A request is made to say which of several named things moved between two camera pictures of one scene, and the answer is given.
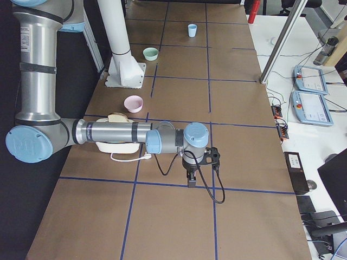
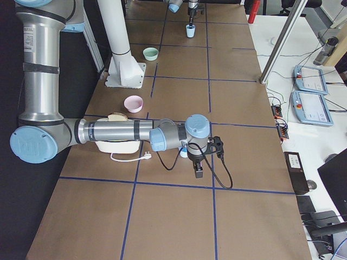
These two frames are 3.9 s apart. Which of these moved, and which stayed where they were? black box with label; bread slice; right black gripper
Moved: right black gripper
Stayed: black box with label; bread slice
